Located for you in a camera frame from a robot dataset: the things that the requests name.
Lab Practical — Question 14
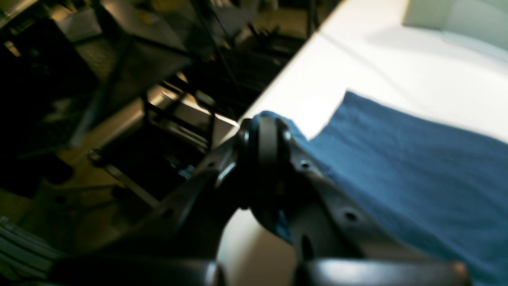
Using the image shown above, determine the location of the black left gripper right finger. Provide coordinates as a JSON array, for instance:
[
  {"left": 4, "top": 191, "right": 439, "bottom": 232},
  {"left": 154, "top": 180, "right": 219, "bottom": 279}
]
[{"left": 256, "top": 116, "right": 471, "bottom": 286}]

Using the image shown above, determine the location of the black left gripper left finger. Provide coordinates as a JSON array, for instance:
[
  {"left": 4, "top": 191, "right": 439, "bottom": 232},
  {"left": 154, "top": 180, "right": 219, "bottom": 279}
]
[{"left": 50, "top": 119, "right": 253, "bottom": 286}]

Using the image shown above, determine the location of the dark blue t-shirt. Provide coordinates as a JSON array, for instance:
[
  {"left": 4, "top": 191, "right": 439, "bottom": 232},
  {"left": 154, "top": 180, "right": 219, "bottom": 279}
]
[{"left": 253, "top": 92, "right": 507, "bottom": 286}]

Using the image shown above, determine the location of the white tray at corner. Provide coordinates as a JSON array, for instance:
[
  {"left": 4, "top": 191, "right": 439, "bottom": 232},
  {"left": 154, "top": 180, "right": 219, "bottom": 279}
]
[{"left": 402, "top": 0, "right": 508, "bottom": 51}]

